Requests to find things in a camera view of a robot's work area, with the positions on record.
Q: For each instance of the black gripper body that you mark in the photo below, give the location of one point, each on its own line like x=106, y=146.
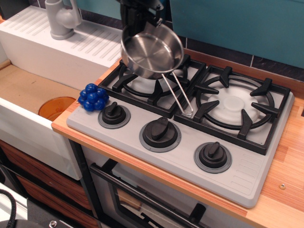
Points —
x=153, y=7

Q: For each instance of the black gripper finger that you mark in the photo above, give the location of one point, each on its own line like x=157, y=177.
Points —
x=134, y=20

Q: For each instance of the stainless steel pan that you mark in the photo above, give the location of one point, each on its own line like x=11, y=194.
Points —
x=153, y=53

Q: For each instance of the blue toy blueberry cluster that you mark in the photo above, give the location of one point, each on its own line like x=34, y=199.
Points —
x=93, y=98

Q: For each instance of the black left stove knob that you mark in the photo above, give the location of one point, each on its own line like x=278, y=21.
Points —
x=114, y=116

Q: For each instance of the black stove knob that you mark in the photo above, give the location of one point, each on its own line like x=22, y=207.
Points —
x=114, y=116
x=160, y=135
x=213, y=157

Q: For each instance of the black middle stove knob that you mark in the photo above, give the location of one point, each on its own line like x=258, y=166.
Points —
x=160, y=135

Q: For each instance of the grey toy stove top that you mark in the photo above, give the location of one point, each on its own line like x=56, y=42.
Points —
x=241, y=183

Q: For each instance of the black right stove knob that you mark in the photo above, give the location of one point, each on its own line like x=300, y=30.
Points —
x=213, y=157

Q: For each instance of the grey toy faucet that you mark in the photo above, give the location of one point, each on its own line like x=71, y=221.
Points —
x=62, y=21

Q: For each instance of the black left burner grate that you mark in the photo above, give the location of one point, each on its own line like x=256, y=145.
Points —
x=164, y=96

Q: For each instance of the black burner grate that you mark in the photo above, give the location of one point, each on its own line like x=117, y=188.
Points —
x=164, y=96
x=247, y=112

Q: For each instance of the white toy sink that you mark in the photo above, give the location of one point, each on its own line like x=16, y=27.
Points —
x=35, y=68

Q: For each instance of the orange plastic plate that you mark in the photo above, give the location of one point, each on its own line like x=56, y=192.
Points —
x=53, y=108

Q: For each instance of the black right burner grate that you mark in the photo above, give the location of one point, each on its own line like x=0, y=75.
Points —
x=247, y=112

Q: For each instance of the oven door with window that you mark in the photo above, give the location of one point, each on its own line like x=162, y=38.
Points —
x=138, y=201

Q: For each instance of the black oven door handle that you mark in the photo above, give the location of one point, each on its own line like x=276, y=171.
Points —
x=105, y=172

